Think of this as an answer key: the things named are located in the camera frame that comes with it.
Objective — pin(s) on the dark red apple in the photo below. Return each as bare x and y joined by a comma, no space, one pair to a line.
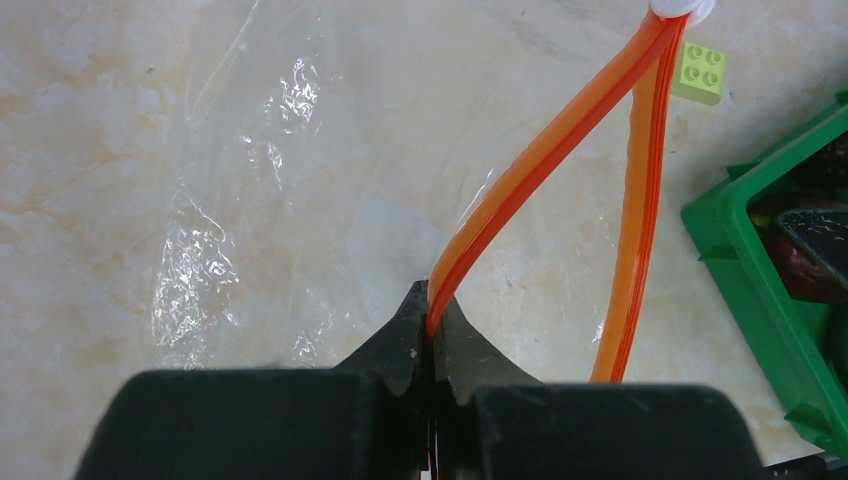
819,177

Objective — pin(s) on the light green lego brick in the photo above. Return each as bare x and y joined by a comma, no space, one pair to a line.
699,74

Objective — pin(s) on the green plastic tray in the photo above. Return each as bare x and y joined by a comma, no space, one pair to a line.
783,334

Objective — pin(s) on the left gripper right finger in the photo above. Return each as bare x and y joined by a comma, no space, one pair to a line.
496,421

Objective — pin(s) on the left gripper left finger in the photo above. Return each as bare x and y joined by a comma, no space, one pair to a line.
361,419

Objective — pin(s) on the clear zip bag orange zipper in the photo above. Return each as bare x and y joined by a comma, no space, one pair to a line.
376,163

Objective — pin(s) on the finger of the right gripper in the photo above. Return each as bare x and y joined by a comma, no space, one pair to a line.
822,234

